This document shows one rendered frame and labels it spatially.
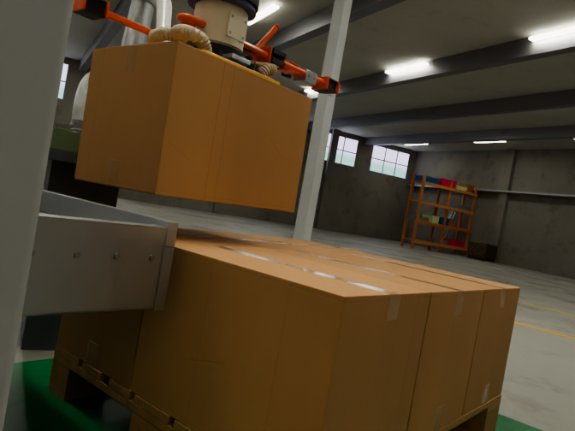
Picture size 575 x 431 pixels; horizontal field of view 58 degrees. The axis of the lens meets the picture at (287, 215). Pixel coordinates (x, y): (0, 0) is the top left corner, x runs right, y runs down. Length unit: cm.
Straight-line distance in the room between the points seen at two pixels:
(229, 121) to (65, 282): 68
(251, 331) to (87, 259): 37
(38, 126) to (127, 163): 126
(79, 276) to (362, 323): 58
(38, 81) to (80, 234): 89
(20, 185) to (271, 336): 91
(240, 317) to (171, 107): 58
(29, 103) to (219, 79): 130
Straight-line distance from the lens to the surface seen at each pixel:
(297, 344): 106
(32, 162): 22
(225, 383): 121
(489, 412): 207
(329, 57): 503
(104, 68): 166
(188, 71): 143
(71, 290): 112
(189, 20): 166
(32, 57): 23
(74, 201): 158
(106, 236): 113
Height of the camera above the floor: 69
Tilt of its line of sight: 1 degrees down
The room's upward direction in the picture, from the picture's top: 10 degrees clockwise
